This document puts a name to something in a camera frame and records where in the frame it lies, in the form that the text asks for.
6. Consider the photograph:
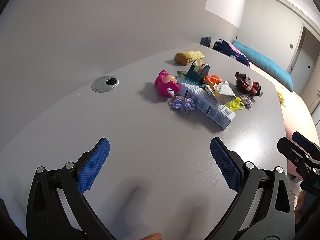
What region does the white paper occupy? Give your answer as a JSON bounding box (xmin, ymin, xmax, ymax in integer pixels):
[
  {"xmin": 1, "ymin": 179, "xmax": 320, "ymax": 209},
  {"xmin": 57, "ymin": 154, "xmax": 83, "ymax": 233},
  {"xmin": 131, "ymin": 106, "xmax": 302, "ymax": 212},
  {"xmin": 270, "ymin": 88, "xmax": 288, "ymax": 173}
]
[{"xmin": 205, "ymin": 81, "xmax": 236, "ymax": 105}]

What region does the white blue carton box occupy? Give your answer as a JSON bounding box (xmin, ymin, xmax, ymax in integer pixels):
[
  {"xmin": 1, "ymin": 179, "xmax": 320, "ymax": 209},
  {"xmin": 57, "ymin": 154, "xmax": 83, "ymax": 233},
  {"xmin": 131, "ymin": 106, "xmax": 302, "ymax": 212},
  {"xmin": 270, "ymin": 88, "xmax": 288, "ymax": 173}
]
[{"xmin": 177, "ymin": 77, "xmax": 235, "ymax": 129}]

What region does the orange plastic toy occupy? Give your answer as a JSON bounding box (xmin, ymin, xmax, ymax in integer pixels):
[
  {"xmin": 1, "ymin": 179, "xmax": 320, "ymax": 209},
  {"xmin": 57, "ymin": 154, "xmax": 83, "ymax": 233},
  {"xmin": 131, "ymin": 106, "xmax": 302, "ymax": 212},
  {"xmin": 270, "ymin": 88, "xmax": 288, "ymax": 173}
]
[{"xmin": 203, "ymin": 75, "xmax": 223, "ymax": 90}]

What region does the yellow snack wrapper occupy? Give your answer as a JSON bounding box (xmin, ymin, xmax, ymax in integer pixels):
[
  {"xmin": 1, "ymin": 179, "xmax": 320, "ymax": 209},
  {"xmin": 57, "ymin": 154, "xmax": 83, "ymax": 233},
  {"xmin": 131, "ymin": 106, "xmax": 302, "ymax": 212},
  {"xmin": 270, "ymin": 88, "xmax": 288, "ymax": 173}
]
[{"xmin": 182, "ymin": 50, "xmax": 206, "ymax": 61}]

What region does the pink bed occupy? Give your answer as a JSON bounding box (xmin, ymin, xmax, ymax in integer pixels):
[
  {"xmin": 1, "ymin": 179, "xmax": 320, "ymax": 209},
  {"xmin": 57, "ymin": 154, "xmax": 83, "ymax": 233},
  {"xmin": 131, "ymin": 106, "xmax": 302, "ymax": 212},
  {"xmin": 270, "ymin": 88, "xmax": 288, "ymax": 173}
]
[{"xmin": 248, "ymin": 61, "xmax": 320, "ymax": 181}]

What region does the yellow plush duck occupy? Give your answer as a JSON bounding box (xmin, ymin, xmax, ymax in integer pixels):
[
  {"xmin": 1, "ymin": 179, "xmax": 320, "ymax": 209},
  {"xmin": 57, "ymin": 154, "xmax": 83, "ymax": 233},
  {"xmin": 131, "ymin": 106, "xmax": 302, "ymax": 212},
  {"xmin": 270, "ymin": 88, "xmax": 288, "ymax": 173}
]
[{"xmin": 276, "ymin": 87, "xmax": 285, "ymax": 107}]

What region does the small lilac hair scrunchie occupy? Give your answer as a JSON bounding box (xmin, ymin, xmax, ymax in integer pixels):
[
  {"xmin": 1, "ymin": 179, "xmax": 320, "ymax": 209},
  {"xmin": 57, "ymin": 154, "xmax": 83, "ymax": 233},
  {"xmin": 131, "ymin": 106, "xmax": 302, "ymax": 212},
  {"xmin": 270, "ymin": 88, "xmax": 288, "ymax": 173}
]
[{"xmin": 239, "ymin": 95, "xmax": 252, "ymax": 109}]

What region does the teal long pillow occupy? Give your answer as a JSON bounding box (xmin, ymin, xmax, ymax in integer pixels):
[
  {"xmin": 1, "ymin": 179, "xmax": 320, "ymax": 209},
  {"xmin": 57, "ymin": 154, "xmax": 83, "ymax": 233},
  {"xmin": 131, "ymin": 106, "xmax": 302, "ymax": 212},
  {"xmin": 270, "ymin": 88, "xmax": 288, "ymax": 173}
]
[{"xmin": 232, "ymin": 41, "xmax": 293, "ymax": 92}]

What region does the neon yellow plastic toy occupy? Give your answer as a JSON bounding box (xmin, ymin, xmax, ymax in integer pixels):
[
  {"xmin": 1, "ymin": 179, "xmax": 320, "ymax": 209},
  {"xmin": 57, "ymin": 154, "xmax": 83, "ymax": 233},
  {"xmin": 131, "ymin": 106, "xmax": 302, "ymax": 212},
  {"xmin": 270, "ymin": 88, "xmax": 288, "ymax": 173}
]
[{"xmin": 225, "ymin": 97, "xmax": 245, "ymax": 112}]

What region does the red black plush doll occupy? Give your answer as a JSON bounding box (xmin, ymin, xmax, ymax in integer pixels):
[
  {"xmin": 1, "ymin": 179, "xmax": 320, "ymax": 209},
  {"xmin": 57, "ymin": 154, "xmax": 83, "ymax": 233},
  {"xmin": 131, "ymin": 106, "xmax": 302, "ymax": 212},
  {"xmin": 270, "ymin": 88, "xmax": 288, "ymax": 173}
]
[{"xmin": 235, "ymin": 72, "xmax": 263, "ymax": 97}]

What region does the grey door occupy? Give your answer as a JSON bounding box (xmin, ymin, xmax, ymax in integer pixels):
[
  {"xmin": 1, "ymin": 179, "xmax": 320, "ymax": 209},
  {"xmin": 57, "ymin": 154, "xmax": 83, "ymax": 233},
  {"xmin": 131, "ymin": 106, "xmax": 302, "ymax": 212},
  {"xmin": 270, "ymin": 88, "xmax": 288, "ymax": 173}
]
[{"xmin": 290, "ymin": 27, "xmax": 319, "ymax": 95}]

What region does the purple fabric flower scrunchie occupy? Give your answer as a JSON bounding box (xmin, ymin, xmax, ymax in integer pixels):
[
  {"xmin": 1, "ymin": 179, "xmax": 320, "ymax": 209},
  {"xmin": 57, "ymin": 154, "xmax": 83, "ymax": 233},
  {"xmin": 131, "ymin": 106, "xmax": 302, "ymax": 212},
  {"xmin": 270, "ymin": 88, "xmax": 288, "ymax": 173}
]
[{"xmin": 168, "ymin": 95, "xmax": 196, "ymax": 114}]

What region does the dark navy patterned blanket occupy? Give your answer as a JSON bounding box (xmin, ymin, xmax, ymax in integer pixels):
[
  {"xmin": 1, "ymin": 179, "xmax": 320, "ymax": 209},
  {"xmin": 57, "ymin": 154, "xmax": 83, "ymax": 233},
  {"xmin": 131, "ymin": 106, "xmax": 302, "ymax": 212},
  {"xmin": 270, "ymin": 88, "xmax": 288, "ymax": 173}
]
[{"xmin": 212, "ymin": 39, "xmax": 250, "ymax": 67}]

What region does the teal toy holder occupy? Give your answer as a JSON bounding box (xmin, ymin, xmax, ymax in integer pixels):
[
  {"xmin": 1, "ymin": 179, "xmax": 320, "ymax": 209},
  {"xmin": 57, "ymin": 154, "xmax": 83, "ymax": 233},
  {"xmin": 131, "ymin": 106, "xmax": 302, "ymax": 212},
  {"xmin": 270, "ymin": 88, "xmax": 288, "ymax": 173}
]
[{"xmin": 177, "ymin": 59, "xmax": 210, "ymax": 85}]

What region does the black bedside device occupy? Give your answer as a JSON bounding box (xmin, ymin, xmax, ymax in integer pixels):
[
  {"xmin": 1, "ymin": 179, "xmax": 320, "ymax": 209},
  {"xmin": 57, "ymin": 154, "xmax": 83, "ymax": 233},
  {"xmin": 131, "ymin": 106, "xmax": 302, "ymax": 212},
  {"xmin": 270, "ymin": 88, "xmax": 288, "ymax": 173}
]
[{"xmin": 200, "ymin": 36, "xmax": 212, "ymax": 48}]

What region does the pink doll toy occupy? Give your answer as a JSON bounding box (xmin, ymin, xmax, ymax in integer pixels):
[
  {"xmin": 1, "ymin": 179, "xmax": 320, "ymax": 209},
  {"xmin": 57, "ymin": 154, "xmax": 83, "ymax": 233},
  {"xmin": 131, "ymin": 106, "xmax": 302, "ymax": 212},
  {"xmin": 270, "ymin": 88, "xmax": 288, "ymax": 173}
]
[{"xmin": 154, "ymin": 70, "xmax": 180, "ymax": 98}]

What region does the brown plush toy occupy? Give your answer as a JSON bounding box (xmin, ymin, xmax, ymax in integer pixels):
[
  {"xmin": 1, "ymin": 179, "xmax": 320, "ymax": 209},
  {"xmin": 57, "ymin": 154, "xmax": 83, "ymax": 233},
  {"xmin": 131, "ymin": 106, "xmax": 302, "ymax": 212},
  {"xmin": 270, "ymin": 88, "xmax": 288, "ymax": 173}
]
[{"xmin": 174, "ymin": 53, "xmax": 191, "ymax": 66}]

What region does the silver desk cable grommet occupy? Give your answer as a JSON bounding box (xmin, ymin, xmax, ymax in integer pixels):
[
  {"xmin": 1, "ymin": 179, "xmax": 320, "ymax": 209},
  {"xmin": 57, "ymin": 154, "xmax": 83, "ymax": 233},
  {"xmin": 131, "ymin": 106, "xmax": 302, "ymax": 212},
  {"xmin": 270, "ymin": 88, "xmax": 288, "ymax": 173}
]
[{"xmin": 91, "ymin": 75, "xmax": 119, "ymax": 93}]

